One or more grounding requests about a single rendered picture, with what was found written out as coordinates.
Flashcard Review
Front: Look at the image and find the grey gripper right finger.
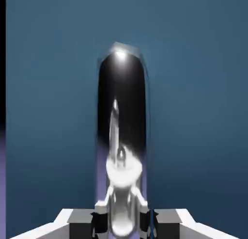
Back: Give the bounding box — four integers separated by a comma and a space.
155, 208, 240, 239

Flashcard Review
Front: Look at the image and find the blue cabinet door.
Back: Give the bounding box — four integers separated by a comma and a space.
5, 0, 248, 239

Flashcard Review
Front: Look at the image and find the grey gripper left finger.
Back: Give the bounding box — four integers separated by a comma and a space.
9, 208, 93, 239

